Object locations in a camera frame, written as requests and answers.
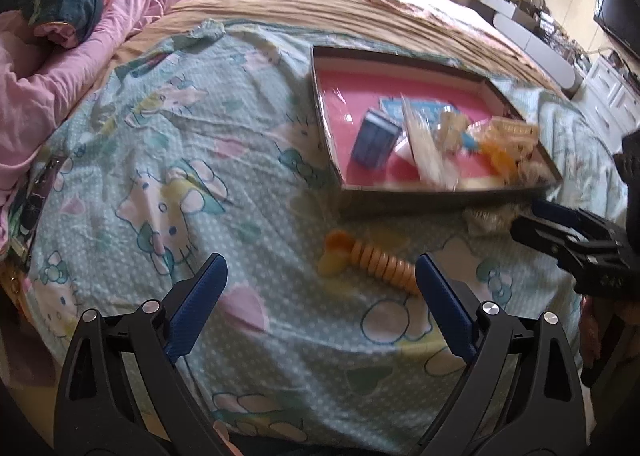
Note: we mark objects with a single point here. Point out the tan blanket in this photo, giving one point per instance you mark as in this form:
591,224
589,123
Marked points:
300,6

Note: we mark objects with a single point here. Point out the shallow cardboard box tray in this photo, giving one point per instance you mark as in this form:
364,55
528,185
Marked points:
400,203

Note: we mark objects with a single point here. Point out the orange toy screw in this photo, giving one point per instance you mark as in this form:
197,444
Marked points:
380,261

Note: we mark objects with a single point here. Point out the pink quilt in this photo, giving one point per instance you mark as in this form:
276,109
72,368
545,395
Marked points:
30,101

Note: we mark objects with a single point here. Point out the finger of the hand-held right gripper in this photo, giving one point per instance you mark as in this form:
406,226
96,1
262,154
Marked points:
550,211
540,236

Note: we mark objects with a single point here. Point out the small blue box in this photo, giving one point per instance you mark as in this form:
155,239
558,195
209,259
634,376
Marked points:
375,143

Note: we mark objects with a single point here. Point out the cartoon cat printed bedsheet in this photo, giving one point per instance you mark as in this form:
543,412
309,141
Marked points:
200,136

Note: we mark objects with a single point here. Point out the clear bag with yellow clip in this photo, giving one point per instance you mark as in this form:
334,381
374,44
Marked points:
500,158

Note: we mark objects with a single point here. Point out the small clear jewelry bag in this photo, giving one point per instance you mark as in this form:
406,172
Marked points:
452,131

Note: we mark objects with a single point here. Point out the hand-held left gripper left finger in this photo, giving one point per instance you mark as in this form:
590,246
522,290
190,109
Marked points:
200,306

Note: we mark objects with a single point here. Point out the long clear plastic bag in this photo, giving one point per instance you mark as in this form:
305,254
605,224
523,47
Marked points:
425,151

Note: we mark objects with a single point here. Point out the black flat television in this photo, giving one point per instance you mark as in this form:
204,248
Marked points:
617,16

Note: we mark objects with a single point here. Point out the white drawer unit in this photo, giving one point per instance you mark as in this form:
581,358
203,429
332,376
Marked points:
610,91

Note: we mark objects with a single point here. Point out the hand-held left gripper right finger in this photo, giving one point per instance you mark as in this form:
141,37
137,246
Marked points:
445,306

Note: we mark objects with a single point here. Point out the dark patterned phone case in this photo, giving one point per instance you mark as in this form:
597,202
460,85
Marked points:
35,206

